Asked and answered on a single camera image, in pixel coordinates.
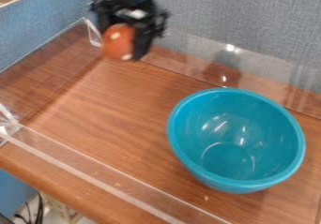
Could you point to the clear acrylic barrier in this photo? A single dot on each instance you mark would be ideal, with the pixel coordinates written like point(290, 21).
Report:
point(38, 76)
point(227, 66)
point(119, 184)

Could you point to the blue partition panel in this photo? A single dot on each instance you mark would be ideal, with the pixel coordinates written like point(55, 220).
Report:
point(31, 22)

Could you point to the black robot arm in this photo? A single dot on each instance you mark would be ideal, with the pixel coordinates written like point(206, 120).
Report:
point(130, 24)

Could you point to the clear acrylic front barrier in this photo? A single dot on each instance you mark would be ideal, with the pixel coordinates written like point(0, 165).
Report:
point(119, 184)

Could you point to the clear acrylic back barrier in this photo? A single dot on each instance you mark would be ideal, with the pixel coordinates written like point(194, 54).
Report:
point(227, 66)

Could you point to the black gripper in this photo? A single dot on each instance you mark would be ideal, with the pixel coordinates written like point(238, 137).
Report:
point(147, 15)

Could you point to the clear acrylic left barrier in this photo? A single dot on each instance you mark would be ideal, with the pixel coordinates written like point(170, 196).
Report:
point(38, 76)

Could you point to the brown spotted toy mushroom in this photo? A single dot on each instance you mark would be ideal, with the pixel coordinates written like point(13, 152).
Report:
point(116, 42)

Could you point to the blue plastic bowl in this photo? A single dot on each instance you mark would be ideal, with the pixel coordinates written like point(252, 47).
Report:
point(235, 139)

